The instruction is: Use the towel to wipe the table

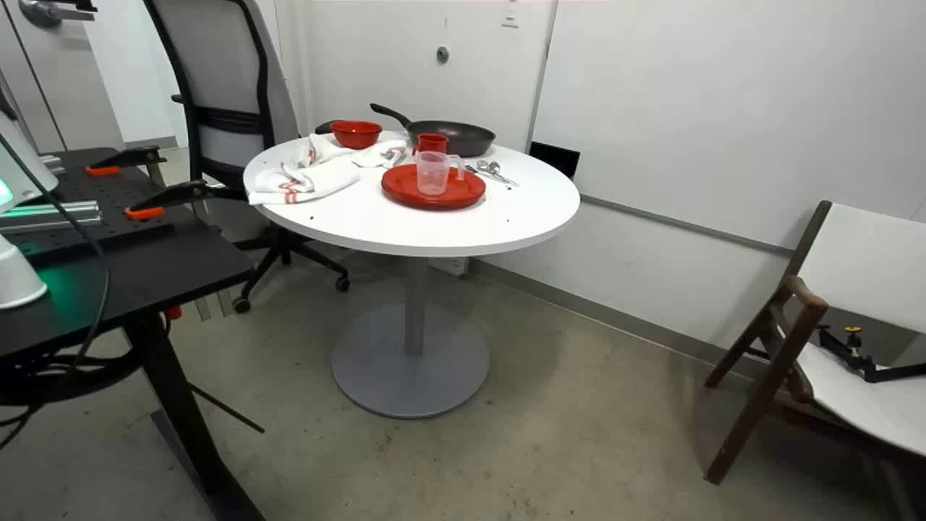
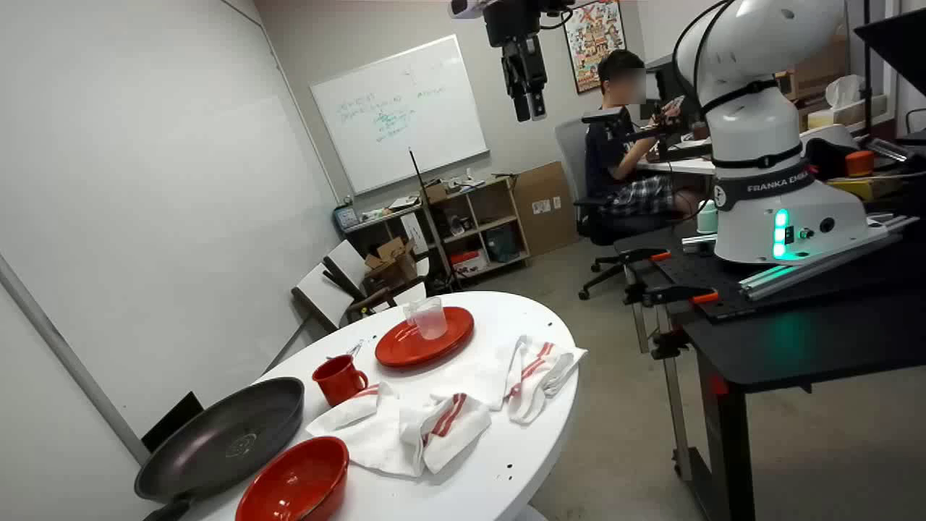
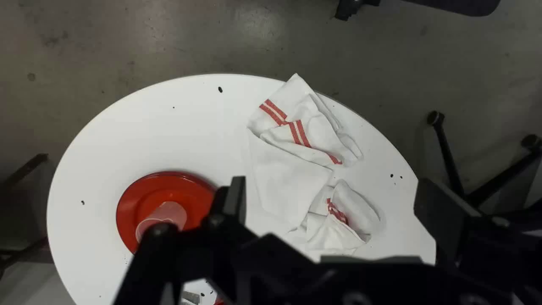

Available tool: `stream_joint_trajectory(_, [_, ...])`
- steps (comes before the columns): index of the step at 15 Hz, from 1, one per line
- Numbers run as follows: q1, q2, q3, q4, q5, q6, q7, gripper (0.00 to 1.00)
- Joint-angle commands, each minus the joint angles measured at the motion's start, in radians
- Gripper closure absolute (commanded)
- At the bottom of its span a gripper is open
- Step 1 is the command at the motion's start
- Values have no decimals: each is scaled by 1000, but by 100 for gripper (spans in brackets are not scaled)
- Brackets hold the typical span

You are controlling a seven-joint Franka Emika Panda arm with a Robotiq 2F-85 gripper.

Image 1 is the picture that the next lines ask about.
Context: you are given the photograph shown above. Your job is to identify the black frying pan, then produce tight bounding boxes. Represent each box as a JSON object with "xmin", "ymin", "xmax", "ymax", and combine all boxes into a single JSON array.
[{"xmin": 371, "ymin": 104, "xmax": 494, "ymax": 159}]

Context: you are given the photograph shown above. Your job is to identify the red bowl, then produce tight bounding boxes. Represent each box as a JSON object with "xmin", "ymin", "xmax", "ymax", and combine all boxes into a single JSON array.
[{"xmin": 332, "ymin": 120, "xmax": 381, "ymax": 150}]

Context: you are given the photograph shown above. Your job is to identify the red plate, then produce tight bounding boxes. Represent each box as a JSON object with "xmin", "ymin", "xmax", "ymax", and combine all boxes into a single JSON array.
[{"xmin": 378, "ymin": 165, "xmax": 485, "ymax": 212}]

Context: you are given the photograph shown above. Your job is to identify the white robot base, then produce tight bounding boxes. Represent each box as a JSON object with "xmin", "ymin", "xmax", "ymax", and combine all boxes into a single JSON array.
[{"xmin": 0, "ymin": 234, "xmax": 47, "ymax": 311}]

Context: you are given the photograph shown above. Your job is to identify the black office chair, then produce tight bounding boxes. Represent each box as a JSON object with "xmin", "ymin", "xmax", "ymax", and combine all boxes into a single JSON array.
[{"xmin": 142, "ymin": 0, "xmax": 352, "ymax": 315}]

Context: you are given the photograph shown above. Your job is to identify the round white pedestal table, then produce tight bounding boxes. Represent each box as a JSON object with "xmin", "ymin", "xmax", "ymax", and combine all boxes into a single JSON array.
[{"xmin": 254, "ymin": 133, "xmax": 579, "ymax": 421}]

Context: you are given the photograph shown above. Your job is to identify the wooden folding chair white canvas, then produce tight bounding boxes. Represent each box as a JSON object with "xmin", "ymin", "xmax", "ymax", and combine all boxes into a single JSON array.
[{"xmin": 707, "ymin": 201, "xmax": 926, "ymax": 483}]

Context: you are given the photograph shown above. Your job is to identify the black clamp with orange handle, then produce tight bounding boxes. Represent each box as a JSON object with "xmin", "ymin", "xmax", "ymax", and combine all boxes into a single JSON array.
[{"xmin": 125, "ymin": 183, "xmax": 205, "ymax": 224}]

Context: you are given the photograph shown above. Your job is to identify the clear plastic cup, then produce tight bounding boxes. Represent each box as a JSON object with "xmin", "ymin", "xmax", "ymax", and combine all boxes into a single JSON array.
[{"xmin": 416, "ymin": 150, "xmax": 451, "ymax": 195}]

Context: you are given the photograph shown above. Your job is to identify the metal cutlery on table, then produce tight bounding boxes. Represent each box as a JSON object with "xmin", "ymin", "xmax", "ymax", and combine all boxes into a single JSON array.
[{"xmin": 464, "ymin": 162, "xmax": 519, "ymax": 189}]

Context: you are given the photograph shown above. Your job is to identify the white towel with red stripes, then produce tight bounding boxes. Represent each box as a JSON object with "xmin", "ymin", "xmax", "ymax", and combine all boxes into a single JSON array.
[{"xmin": 245, "ymin": 133, "xmax": 361, "ymax": 205}]

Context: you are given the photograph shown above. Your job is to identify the black desk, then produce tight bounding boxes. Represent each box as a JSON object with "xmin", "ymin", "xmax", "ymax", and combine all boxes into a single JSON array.
[{"xmin": 0, "ymin": 144, "xmax": 268, "ymax": 521}]

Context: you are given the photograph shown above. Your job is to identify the black cable on desk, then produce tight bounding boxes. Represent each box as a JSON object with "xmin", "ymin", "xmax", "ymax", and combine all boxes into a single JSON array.
[{"xmin": 0, "ymin": 133, "xmax": 147, "ymax": 453}]

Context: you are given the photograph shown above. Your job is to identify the red mug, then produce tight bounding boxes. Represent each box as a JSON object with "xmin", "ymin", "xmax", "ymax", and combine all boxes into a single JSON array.
[{"xmin": 416, "ymin": 133, "xmax": 448, "ymax": 153}]

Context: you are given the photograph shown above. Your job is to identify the black device on chair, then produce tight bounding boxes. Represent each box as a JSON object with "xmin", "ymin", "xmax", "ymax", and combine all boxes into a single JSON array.
[{"xmin": 818, "ymin": 325, "xmax": 926, "ymax": 382}]

